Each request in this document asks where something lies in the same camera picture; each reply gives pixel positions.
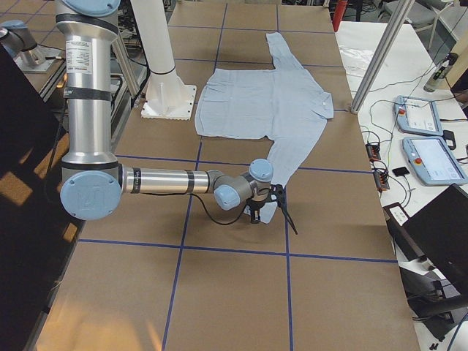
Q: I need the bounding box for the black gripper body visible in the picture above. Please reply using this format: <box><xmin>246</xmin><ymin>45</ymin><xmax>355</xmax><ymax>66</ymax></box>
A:
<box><xmin>248</xmin><ymin>184</ymin><xmax>284</xmax><ymax>216</ymax></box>

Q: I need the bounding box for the light blue button shirt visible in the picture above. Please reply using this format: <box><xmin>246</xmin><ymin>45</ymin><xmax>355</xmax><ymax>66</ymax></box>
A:
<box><xmin>194</xmin><ymin>31</ymin><xmax>335</xmax><ymax>224</ymax></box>

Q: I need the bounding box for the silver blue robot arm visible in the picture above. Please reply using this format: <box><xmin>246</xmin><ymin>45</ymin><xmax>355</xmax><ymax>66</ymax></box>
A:
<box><xmin>1</xmin><ymin>20</ymin><xmax>37</xmax><ymax>59</ymax></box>
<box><xmin>56</xmin><ymin>1</ymin><xmax>287</xmax><ymax>223</ymax></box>

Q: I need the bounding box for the clear plastic bag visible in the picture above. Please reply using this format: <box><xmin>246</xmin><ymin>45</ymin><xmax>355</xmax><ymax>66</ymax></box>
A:
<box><xmin>339</xmin><ymin>45</ymin><xmax>374</xmax><ymax>77</ymax></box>

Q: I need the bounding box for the lower blue teach pendant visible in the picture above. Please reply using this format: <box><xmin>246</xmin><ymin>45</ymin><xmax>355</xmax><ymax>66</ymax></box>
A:
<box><xmin>401</xmin><ymin>136</ymin><xmax>467</xmax><ymax>186</ymax></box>

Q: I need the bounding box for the blue teach pendant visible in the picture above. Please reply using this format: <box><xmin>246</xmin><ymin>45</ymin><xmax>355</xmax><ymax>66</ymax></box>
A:
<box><xmin>401</xmin><ymin>136</ymin><xmax>467</xmax><ymax>186</ymax></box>
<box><xmin>394</xmin><ymin>95</ymin><xmax>443</xmax><ymax>136</ymax></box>

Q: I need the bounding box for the black monitor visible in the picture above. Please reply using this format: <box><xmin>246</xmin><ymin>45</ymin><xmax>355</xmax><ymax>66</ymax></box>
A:
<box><xmin>403</xmin><ymin>184</ymin><xmax>467</xmax><ymax>290</ymax></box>

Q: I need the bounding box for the upper blue teach pendant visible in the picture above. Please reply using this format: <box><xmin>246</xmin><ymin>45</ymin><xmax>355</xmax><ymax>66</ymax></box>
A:
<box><xmin>394</xmin><ymin>95</ymin><xmax>443</xmax><ymax>136</ymax></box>

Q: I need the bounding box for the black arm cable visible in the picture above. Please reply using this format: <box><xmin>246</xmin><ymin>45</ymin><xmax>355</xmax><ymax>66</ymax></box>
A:
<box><xmin>189</xmin><ymin>193</ymin><xmax>253</xmax><ymax>224</ymax></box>

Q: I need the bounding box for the white pedestal column base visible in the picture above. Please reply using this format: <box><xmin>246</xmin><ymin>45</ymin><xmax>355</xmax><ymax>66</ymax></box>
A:
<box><xmin>131</xmin><ymin>1</ymin><xmax>197</xmax><ymax>121</ymax></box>

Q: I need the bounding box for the aluminium frame post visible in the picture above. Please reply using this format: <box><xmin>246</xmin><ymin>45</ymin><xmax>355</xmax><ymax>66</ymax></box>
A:
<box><xmin>350</xmin><ymin>0</ymin><xmax>415</xmax><ymax>114</ymax></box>

